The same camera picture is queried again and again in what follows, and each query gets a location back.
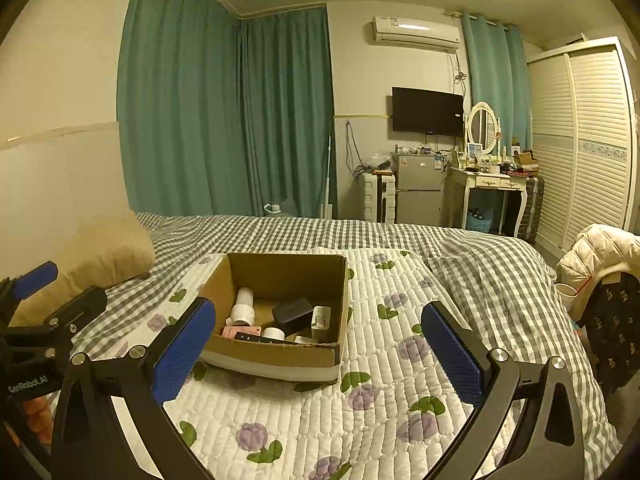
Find silver small fridge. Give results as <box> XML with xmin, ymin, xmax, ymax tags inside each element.
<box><xmin>391</xmin><ymin>151</ymin><xmax>448</xmax><ymax>226</ymax></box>

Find white dressing table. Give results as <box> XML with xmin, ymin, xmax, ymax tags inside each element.
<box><xmin>446</xmin><ymin>162</ymin><xmax>531</xmax><ymax>233</ymax></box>

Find white ribbed suitcase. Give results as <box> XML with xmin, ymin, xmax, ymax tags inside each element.
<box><xmin>362</xmin><ymin>172</ymin><xmax>397</xmax><ymax>223</ymax></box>

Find white oval mirror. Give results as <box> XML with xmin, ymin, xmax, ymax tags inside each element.
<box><xmin>468</xmin><ymin>101</ymin><xmax>501</xmax><ymax>156</ymax></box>

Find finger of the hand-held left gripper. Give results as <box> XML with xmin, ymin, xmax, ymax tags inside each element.
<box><xmin>45</xmin><ymin>285</ymin><xmax>108</xmax><ymax>333</ymax></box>
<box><xmin>0</xmin><ymin>261</ymin><xmax>59</xmax><ymax>311</ymax></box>

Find air conditioner pipe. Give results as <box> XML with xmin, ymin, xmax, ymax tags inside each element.
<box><xmin>447</xmin><ymin>50</ymin><xmax>468</xmax><ymax>86</ymax></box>

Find white air conditioner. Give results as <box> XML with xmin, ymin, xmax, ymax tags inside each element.
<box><xmin>371</xmin><ymin>15</ymin><xmax>461</xmax><ymax>52</ymax></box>

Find black wall television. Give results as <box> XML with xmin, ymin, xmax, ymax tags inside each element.
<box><xmin>391</xmin><ymin>86</ymin><xmax>465</xmax><ymax>137</ymax></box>

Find tan pillow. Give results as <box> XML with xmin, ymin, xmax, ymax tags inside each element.
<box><xmin>10</xmin><ymin>209</ymin><xmax>157</xmax><ymax>328</ymax></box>

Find brown suitcase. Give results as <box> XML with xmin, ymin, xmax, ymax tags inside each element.
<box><xmin>517</xmin><ymin>176</ymin><xmax>545</xmax><ymax>241</ymax></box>

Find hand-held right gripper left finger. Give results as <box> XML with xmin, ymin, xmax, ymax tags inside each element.
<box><xmin>50</xmin><ymin>296</ymin><xmax>217</xmax><ymax>480</ymax></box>

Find black printed bag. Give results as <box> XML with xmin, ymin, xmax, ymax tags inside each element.
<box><xmin>582</xmin><ymin>272</ymin><xmax>640</xmax><ymax>393</ymax></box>

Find grey striped sheet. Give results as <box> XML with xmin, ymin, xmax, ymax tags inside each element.
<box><xmin>565</xmin><ymin>360</ymin><xmax>623</xmax><ymax>480</ymax></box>

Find white louvred wardrobe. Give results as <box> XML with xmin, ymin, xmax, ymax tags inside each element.
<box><xmin>526</xmin><ymin>36</ymin><xmax>640</xmax><ymax>256</ymax></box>

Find brown cardboard box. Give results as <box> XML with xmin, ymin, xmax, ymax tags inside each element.
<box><xmin>199</xmin><ymin>252</ymin><xmax>349</xmax><ymax>385</ymax></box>

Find cream puffer jacket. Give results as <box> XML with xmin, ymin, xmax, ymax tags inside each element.
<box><xmin>555</xmin><ymin>223</ymin><xmax>640</xmax><ymax>321</ymax></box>

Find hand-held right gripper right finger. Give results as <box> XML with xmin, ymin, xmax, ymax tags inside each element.
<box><xmin>421</xmin><ymin>301</ymin><xmax>588</xmax><ymax>480</ymax></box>

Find black wall cables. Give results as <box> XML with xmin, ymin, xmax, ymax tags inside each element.
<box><xmin>346</xmin><ymin>121</ymin><xmax>366</xmax><ymax>177</ymax></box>

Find white cylindrical bottle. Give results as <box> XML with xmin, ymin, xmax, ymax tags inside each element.
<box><xmin>230</xmin><ymin>287</ymin><xmax>256</xmax><ymax>327</ymax></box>

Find black remote control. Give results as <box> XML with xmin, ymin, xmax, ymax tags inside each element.
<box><xmin>235</xmin><ymin>332</ymin><xmax>301</xmax><ymax>346</ymax></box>

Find black charger block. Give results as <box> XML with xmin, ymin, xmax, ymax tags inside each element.
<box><xmin>272</xmin><ymin>298</ymin><xmax>315</xmax><ymax>335</ymax></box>

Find white floral quilt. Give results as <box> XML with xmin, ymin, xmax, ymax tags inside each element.
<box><xmin>100</xmin><ymin>247</ymin><xmax>621</xmax><ymax>480</ymax></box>

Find person's left hand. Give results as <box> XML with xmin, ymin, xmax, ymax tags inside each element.
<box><xmin>21</xmin><ymin>394</ymin><xmax>55</xmax><ymax>448</ymax></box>

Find green curtain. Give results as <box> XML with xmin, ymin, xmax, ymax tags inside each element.
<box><xmin>237</xmin><ymin>4</ymin><xmax>335</xmax><ymax>218</ymax></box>
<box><xmin>461</xmin><ymin>10</ymin><xmax>532</xmax><ymax>148</ymax></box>
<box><xmin>117</xmin><ymin>0</ymin><xmax>242</xmax><ymax>216</ymax></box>

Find blue plastic basket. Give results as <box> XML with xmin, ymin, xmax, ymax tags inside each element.
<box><xmin>466</xmin><ymin>207</ymin><xmax>495</xmax><ymax>233</ymax></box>

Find white upright pole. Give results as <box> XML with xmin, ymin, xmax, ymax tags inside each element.
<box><xmin>320</xmin><ymin>135</ymin><xmax>335</xmax><ymax>218</ymax></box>

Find white power adapter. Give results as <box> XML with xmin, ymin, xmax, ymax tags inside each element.
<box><xmin>310</xmin><ymin>305</ymin><xmax>333</xmax><ymax>341</ymax></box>

